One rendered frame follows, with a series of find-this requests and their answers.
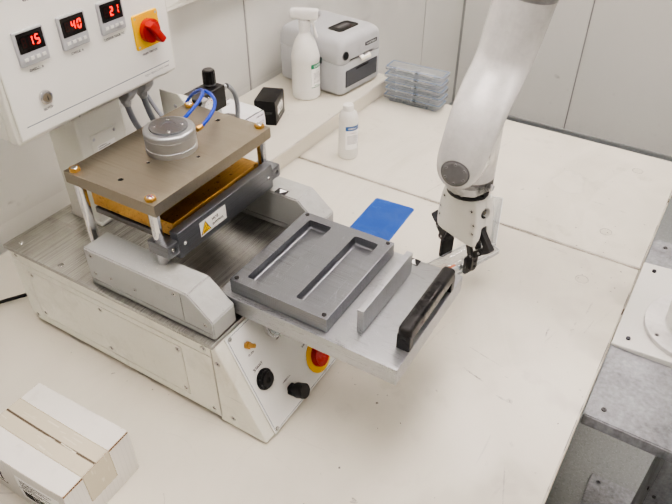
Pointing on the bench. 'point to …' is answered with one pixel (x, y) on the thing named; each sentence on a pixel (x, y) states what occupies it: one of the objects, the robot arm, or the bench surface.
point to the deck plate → (66, 256)
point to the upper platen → (178, 202)
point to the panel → (282, 361)
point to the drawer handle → (424, 308)
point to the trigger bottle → (305, 55)
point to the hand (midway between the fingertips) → (457, 255)
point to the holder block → (313, 270)
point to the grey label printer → (337, 51)
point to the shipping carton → (62, 451)
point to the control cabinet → (80, 73)
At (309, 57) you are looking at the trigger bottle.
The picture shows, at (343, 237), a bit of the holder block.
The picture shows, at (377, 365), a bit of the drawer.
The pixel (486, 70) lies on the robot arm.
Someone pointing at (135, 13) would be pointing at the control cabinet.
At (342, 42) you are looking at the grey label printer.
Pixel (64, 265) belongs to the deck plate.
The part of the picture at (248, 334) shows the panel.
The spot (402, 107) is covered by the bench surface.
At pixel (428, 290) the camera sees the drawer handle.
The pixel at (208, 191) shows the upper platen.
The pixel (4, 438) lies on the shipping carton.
